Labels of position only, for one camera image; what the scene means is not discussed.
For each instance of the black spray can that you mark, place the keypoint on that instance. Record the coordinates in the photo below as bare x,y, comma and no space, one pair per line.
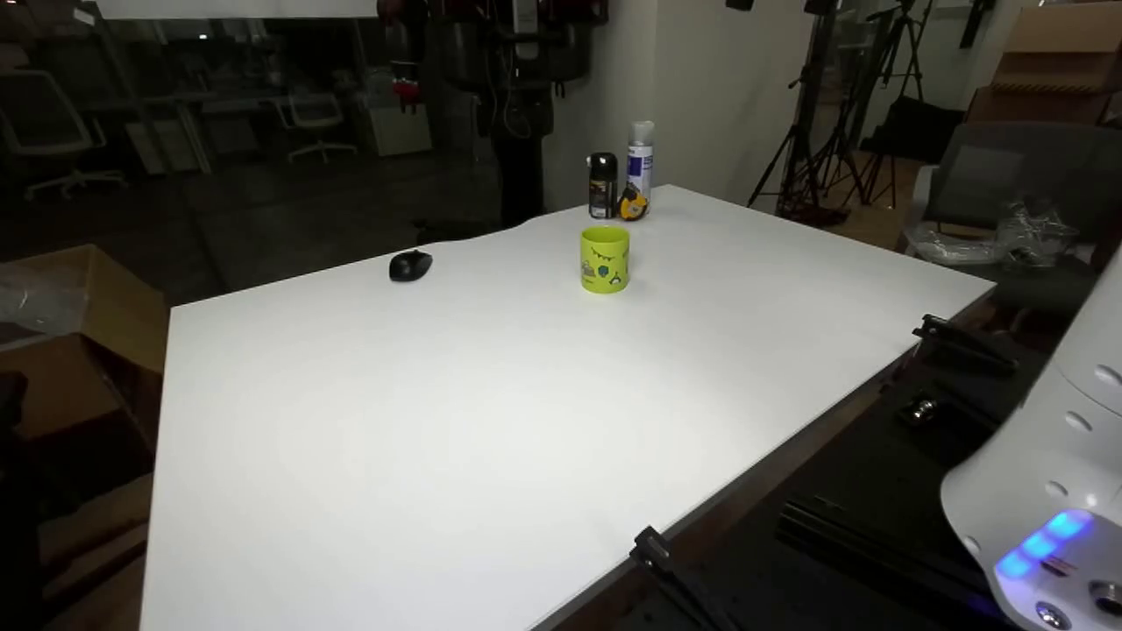
602,187

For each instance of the yellow black tape measure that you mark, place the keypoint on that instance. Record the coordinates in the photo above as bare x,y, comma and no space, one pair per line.
633,204

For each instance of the grey chair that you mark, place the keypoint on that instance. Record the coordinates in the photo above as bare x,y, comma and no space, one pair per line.
1017,193

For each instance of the group of tripods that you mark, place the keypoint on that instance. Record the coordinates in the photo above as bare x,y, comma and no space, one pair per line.
841,114

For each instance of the white spray can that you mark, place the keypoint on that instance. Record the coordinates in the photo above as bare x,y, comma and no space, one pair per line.
641,161

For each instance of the black computer mouse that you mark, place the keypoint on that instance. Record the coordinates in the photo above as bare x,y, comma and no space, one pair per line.
410,265

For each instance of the yellow mug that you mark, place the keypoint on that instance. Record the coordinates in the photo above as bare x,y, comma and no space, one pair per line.
605,260

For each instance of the black clamp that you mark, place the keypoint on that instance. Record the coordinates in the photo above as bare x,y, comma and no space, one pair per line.
962,345
671,574

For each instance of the clear plastic wrap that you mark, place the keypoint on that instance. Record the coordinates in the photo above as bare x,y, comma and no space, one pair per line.
999,235

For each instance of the white office chair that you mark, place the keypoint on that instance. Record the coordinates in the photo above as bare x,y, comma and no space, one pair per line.
48,131
314,123

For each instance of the stack of cardboard boxes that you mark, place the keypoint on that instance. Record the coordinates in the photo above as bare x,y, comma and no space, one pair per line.
1052,66

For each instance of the open cardboard box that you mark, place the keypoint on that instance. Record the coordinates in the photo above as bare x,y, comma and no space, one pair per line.
74,342

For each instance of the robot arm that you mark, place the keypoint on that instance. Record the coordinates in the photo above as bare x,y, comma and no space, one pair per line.
1043,491

